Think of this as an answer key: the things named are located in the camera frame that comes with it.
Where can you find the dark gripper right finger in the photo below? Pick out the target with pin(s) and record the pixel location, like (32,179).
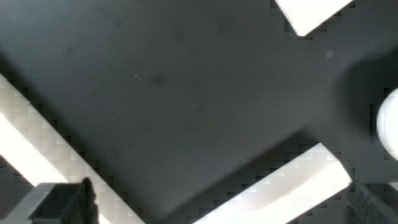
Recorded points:
(372,207)

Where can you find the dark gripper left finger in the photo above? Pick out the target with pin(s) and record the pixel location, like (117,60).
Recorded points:
(59,203)

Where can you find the white lamp bulb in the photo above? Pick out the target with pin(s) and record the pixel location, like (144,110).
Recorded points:
(388,124)

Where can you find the white lamp base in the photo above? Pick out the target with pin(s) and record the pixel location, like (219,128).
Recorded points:
(308,13)

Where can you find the white front border bar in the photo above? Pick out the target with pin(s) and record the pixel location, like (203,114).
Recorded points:
(43,157)

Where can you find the white border bar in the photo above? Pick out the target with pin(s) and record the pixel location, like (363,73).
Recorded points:
(43,157)
(288,192)

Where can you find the white right border bar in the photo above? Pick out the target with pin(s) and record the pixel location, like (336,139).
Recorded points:
(288,192)

